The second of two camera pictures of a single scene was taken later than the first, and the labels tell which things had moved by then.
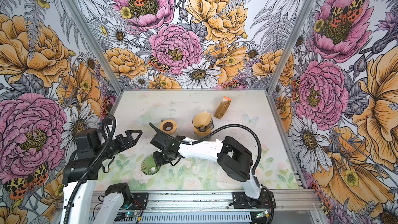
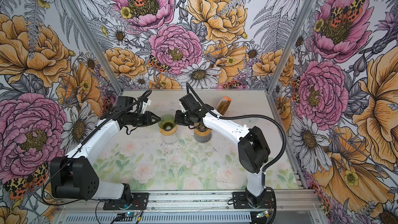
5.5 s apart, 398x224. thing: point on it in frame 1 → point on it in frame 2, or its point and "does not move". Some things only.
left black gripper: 130,138 → 148,117
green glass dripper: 148,166 → 167,122
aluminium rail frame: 299,201 does not move
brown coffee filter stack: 222,108 does not move
